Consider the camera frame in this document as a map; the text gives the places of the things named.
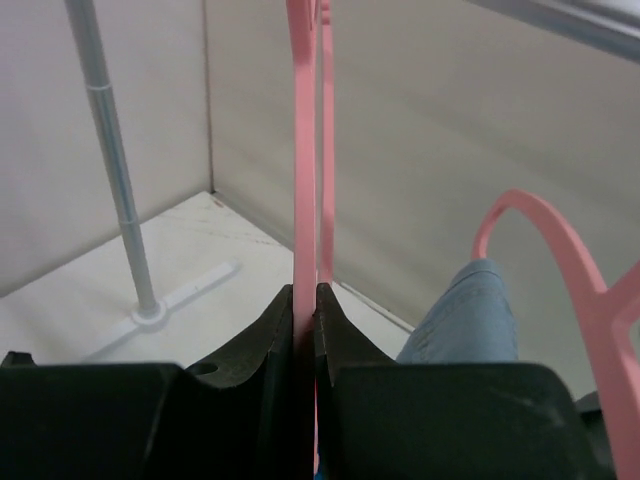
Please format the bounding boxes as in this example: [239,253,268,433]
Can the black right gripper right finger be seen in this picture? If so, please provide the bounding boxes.
[314,284,615,479]

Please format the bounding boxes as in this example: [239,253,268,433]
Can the white clothes rack frame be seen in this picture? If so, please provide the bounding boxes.
[65,1,639,361]

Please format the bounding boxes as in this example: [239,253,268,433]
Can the pink hanger with jeans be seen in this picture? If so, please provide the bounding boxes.
[471,189,639,479]

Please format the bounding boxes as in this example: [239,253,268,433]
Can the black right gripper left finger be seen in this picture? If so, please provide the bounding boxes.
[1,286,294,479]

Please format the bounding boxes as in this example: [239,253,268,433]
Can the folded blue jeans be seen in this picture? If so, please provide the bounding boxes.
[396,258,518,364]

